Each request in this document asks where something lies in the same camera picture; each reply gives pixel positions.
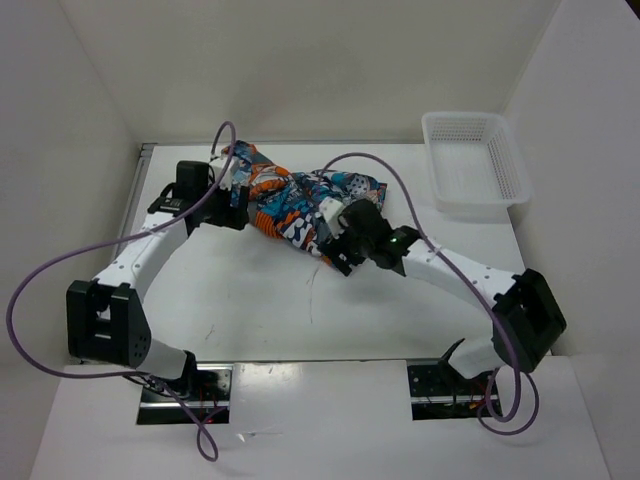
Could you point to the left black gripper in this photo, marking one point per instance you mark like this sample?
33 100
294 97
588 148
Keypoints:
233 217

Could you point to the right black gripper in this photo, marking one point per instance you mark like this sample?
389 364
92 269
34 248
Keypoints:
339 243

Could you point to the colourful patterned shorts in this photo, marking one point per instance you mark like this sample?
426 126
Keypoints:
285 204

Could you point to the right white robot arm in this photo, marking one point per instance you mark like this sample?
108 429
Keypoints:
526 318

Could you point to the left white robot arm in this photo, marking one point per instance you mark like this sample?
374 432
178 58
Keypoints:
106 321

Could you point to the white plastic basket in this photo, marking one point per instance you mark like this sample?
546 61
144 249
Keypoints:
475 165

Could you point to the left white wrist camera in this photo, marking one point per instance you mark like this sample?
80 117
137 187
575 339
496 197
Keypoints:
227 177

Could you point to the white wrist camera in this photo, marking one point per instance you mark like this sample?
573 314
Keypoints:
332 213
227 177

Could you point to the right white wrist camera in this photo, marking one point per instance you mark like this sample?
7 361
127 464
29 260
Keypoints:
332 213

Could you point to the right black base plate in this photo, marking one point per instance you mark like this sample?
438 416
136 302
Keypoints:
436 395

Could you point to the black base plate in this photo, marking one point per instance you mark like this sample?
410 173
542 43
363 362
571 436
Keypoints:
436 395
209 402

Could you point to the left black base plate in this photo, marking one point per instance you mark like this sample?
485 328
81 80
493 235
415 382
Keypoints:
209 402

